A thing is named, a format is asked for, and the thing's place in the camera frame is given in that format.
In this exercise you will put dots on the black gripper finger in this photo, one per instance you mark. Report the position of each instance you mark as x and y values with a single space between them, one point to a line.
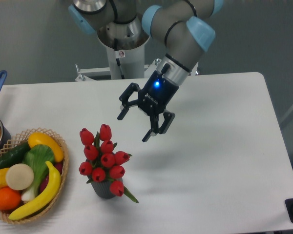
154 124
124 99

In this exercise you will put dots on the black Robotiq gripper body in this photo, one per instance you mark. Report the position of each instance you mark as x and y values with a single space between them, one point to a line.
156 94

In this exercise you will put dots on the red tulip bouquet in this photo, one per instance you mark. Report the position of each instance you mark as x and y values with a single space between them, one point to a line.
102 162

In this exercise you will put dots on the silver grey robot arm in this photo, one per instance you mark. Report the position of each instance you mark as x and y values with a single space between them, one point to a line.
181 28

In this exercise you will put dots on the dark grey ribbed vase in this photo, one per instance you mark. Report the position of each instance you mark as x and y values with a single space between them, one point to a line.
102 189

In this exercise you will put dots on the dark red vegetable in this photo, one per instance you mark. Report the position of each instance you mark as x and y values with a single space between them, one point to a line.
43 185

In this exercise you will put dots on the yellow squash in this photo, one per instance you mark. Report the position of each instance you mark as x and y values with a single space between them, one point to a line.
38 138

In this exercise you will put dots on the green bok choy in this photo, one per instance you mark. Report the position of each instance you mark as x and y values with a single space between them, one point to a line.
35 159

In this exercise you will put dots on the yellow banana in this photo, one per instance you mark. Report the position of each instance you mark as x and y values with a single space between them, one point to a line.
42 199

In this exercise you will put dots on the green cucumber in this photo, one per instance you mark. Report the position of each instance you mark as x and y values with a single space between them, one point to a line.
14 156

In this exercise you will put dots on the woven wicker basket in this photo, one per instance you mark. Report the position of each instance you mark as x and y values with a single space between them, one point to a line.
19 139

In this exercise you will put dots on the beige round disc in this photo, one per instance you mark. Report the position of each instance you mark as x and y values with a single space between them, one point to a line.
19 176

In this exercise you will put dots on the orange fruit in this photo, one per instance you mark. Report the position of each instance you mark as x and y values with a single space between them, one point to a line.
9 199

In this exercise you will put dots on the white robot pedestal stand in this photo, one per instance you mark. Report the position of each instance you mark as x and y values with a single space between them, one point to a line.
122 64

